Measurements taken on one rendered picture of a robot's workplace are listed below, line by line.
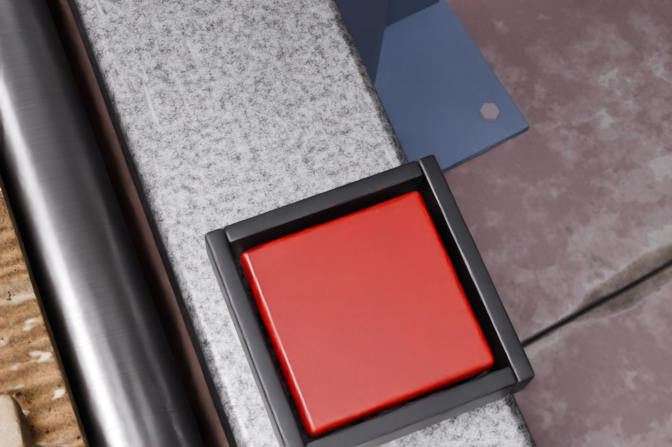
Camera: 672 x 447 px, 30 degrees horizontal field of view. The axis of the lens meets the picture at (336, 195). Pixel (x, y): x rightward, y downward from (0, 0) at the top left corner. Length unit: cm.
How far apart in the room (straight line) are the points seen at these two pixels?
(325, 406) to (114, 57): 14
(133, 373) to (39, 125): 9
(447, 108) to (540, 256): 20
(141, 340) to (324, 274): 6
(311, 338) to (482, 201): 104
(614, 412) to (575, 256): 18
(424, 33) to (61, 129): 109
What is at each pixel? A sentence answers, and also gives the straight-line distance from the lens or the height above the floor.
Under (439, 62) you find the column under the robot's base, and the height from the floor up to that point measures 1.
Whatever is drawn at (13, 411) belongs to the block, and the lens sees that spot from 34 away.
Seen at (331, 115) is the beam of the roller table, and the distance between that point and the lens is 41.
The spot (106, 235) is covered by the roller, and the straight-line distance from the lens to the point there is 40.
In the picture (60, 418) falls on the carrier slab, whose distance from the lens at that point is 36.
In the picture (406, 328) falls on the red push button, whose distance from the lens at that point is 37.
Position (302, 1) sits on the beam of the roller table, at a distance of 43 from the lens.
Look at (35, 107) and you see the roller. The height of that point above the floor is 92.
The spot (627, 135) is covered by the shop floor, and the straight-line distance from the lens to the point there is 148.
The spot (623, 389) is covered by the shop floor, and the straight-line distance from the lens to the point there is 137.
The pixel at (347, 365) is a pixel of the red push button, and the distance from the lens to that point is 37.
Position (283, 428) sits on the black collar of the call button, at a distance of 36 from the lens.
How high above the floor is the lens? 129
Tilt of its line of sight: 68 degrees down
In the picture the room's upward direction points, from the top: 8 degrees clockwise
